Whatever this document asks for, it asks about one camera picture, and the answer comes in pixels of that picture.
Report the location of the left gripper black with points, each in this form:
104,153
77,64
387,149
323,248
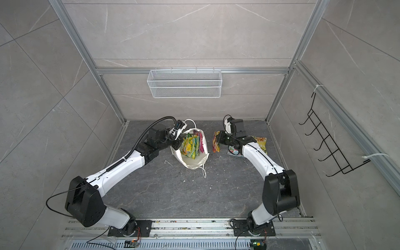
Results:
177,141

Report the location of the white floral paper bag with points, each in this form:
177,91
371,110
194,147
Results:
188,154

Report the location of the magenta snack packet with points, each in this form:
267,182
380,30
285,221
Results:
200,136

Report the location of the teal mint candy packet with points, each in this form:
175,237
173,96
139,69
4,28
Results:
234,152

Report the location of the yellow green snack packet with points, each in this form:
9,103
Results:
261,142

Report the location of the yellow orange snack packet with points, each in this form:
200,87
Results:
216,146

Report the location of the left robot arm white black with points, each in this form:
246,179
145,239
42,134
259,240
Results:
85,199

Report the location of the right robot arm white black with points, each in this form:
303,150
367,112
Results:
280,191

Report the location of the green circuit board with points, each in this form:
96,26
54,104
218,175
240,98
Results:
258,245

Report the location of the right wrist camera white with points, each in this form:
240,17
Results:
227,124

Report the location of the white wire mesh basket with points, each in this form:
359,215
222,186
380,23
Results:
171,84

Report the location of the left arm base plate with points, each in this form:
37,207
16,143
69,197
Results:
143,227

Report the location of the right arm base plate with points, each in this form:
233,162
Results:
240,227

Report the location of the black wire hook rack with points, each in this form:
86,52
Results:
328,142

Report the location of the aluminium front rail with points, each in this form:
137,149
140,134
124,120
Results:
299,228

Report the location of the white cable tie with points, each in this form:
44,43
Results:
375,155

